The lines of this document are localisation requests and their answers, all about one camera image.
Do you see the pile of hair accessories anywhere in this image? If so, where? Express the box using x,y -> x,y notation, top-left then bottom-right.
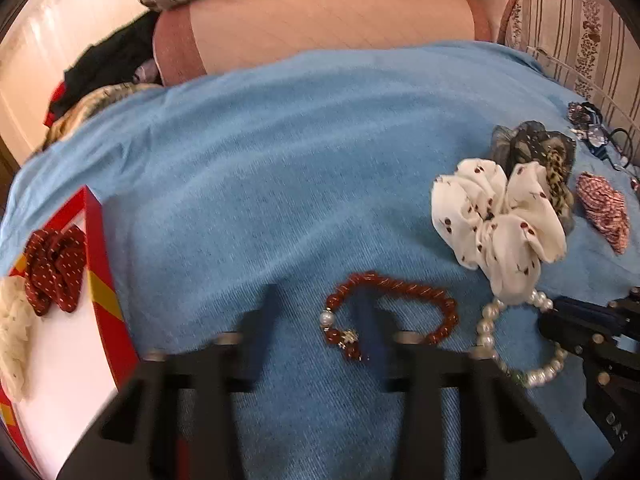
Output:
566,101 -> 640,187

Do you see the red bead bracelet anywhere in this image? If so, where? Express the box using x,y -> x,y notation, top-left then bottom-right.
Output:
320,271 -> 460,364

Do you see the blue blanket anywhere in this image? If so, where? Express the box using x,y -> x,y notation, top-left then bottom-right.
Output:
0,40 -> 640,480

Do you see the purple patterned cloth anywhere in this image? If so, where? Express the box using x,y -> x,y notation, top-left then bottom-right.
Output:
132,59 -> 162,85

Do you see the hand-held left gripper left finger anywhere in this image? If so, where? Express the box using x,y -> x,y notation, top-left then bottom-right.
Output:
57,284 -> 281,480

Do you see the white cherry print scrunchie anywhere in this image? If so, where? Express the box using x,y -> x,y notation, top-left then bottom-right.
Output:
431,158 -> 569,306

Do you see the pink sofa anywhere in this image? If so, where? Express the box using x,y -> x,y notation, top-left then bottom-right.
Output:
152,0 -> 493,87

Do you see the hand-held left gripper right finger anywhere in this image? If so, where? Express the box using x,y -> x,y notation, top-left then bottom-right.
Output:
352,294 -> 583,480

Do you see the red polka dot scrunchie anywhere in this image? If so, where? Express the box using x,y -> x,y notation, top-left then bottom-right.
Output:
24,224 -> 89,317

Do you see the red plaid scrunchie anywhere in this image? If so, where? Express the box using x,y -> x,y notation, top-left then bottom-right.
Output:
575,172 -> 632,256

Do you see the white pearl bracelet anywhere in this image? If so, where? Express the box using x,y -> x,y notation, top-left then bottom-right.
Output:
475,289 -> 571,390

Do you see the red cloth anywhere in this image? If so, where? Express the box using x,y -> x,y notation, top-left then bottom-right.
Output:
44,82 -> 67,127

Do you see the cream sheer dotted scrunchie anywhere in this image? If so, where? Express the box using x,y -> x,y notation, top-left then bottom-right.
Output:
0,276 -> 34,404

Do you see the black clothing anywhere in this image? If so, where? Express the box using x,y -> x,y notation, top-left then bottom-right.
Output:
50,10 -> 162,117

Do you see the beige patterned scarf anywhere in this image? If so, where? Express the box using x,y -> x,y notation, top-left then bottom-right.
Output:
42,82 -> 164,152

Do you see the grey sheer scrunchie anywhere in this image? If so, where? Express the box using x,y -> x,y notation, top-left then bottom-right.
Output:
490,121 -> 579,235

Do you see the red cardboard box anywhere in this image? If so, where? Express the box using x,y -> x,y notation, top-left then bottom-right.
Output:
0,185 -> 142,476

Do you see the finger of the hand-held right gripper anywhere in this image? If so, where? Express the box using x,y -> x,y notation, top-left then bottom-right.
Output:
537,314 -> 632,362
551,296 -> 640,333

